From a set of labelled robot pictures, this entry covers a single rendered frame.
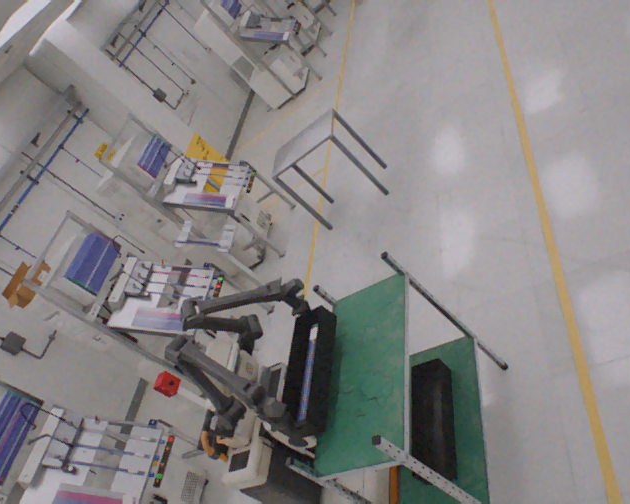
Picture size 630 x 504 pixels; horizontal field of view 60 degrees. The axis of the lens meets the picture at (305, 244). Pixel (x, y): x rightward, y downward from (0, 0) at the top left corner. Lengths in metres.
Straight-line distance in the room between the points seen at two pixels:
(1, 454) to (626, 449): 3.42
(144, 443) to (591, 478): 2.67
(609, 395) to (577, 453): 0.31
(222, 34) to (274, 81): 0.99
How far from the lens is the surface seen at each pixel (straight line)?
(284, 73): 8.43
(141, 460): 3.98
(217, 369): 2.20
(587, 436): 2.91
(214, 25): 8.34
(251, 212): 5.97
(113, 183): 5.52
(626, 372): 2.98
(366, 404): 2.31
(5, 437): 4.06
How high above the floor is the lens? 2.52
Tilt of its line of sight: 28 degrees down
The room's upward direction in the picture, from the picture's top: 50 degrees counter-clockwise
